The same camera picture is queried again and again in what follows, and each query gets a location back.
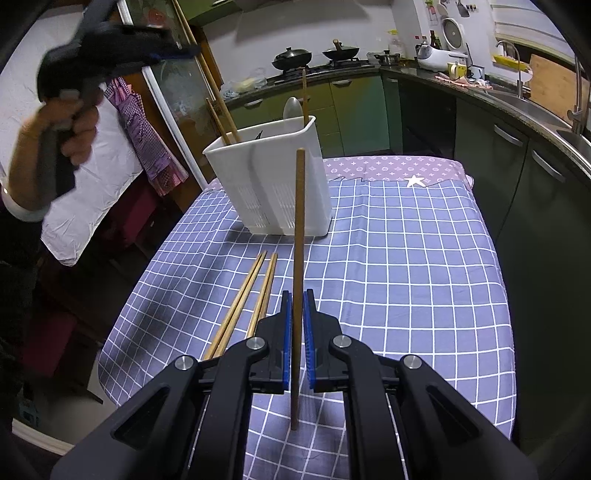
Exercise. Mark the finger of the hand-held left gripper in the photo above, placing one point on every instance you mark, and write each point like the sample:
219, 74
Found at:
180, 53

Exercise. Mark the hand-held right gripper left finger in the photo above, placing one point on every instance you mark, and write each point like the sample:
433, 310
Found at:
288, 341

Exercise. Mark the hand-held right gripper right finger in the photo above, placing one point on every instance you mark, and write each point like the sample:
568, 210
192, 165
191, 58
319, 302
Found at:
308, 350

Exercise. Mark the brown wooden chopstick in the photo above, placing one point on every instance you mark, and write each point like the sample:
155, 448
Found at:
219, 99
304, 97
217, 121
299, 221

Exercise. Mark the bunch of wooden chopsticks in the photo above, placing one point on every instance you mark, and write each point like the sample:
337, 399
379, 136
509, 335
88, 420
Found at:
242, 295

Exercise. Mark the black fork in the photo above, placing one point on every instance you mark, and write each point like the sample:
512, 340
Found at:
258, 136

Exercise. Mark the clear plastic spoon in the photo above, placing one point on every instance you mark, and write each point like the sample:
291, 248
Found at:
292, 108

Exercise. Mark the white plastic utensil holder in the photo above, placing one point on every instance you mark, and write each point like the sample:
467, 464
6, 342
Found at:
268, 194

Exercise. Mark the person's left forearm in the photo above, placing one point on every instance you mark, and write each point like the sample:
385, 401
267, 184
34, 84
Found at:
18, 207

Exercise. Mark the person's left hand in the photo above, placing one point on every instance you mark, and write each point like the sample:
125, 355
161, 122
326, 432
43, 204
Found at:
27, 166

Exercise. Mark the glass sliding door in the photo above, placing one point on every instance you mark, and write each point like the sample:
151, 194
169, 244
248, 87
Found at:
180, 92

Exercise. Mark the clear plastic bag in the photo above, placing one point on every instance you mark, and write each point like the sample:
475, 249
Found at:
247, 83

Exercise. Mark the purple checked apron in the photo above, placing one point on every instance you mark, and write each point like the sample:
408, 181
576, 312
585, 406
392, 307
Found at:
152, 147

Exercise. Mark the black wok with lid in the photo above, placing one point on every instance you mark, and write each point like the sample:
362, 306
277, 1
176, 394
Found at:
291, 57
341, 53

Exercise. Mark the blue checked tablecloth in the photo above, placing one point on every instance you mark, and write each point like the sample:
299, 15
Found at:
392, 277

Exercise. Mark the white hanging sheet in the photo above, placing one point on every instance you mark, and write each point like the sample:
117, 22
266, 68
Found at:
101, 198

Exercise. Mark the gas stove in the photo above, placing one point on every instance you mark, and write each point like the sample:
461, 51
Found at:
323, 69

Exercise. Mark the light green base cabinet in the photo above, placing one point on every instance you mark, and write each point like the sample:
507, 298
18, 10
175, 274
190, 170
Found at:
351, 115

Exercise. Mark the small steel pot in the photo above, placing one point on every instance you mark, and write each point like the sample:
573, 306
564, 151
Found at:
388, 59

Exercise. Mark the clear oil bottle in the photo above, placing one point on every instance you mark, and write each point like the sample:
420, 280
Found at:
393, 42

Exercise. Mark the dark stone countertop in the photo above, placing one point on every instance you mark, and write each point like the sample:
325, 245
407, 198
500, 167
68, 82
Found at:
411, 73

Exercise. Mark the dark green base cabinet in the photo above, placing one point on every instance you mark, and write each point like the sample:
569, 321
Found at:
508, 194

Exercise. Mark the pink hanging utensil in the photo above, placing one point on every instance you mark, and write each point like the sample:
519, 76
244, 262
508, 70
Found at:
431, 11

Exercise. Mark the white rice cooker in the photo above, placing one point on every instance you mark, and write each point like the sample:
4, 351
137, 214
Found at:
436, 57

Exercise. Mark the hanging kitchen utensil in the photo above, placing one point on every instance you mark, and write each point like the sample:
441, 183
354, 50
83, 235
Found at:
443, 8

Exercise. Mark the yellow mug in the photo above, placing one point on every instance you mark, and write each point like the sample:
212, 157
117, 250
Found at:
455, 70

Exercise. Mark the pink cloth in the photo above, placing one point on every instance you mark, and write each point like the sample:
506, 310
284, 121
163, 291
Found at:
461, 83

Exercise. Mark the black hanging spatula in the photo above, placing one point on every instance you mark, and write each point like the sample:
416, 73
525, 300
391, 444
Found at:
462, 9

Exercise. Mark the white cup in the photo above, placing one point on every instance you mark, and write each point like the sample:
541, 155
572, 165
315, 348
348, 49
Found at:
475, 74

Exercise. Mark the yellow sink tray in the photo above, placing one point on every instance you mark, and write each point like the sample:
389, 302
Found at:
508, 62

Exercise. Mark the stainless steel sink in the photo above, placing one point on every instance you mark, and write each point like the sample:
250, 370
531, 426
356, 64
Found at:
531, 107

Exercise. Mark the chrome faucet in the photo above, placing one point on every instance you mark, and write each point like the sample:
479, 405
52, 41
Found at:
519, 78

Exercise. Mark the white window blind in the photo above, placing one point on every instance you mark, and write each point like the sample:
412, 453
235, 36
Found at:
531, 23

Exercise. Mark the wooden cutting board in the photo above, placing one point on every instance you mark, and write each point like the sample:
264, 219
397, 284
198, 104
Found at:
551, 87

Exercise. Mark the tall bronze faucet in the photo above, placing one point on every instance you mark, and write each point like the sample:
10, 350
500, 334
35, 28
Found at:
577, 110

